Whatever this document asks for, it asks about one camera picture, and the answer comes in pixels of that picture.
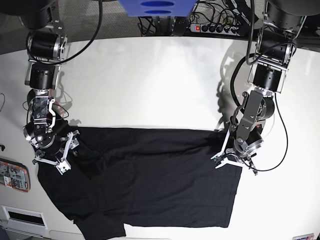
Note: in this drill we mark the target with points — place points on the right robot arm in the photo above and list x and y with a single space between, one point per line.
46 49

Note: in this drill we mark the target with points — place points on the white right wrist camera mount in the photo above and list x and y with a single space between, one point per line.
54 150

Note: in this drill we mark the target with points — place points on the white table cable slot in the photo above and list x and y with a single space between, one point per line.
17 216

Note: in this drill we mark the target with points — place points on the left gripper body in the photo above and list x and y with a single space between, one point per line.
245 151

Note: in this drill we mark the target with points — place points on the white power strip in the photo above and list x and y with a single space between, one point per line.
219 29

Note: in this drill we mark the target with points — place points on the black T-shirt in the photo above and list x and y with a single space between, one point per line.
143 178

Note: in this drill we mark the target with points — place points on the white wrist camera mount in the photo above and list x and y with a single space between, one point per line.
228 155
54 150

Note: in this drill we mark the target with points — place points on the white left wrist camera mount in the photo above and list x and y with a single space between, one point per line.
228 155

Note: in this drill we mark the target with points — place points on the orange clear screw box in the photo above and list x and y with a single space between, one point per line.
14 175

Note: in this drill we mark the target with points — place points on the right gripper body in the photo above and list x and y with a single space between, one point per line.
36 133

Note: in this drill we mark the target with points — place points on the blue plastic bin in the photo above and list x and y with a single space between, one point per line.
154 8

